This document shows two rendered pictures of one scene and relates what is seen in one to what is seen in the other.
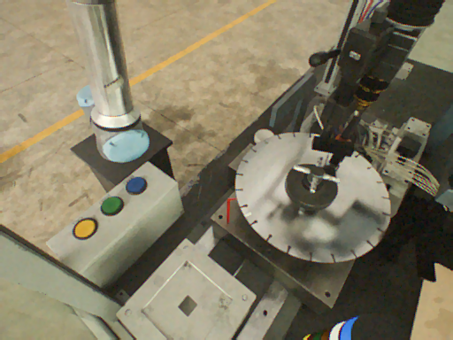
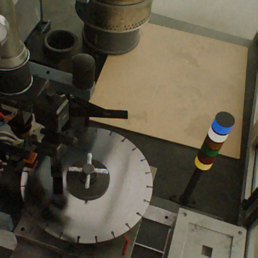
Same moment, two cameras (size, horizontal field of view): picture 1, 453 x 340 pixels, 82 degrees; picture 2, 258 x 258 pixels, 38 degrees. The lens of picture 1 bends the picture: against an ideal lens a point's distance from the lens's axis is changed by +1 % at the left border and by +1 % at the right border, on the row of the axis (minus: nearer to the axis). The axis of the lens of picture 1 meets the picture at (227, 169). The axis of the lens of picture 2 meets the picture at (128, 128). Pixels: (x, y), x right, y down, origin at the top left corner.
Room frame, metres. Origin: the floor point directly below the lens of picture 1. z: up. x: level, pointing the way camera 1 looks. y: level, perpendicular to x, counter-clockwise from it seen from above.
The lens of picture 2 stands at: (0.47, 0.26, 1.80)
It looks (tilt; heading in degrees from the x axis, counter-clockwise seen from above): 53 degrees down; 241
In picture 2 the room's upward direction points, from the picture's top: 10 degrees clockwise
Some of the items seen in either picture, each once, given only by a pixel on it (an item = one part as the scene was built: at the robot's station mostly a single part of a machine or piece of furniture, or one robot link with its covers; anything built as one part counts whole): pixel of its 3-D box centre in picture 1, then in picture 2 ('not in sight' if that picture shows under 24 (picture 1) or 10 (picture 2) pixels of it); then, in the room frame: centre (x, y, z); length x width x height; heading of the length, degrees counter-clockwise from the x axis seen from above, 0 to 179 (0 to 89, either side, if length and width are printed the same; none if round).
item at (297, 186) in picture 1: (311, 182); (88, 177); (0.32, -0.18, 0.96); 0.11 x 0.11 x 0.03
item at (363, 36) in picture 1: (352, 75); (52, 125); (0.39, -0.21, 1.17); 0.06 x 0.05 x 0.20; 134
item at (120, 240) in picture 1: (126, 224); not in sight; (0.28, 0.25, 0.82); 0.28 x 0.11 x 0.15; 143
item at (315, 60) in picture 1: (335, 58); (61, 130); (0.38, -0.16, 1.21); 0.08 x 0.06 x 0.03; 143
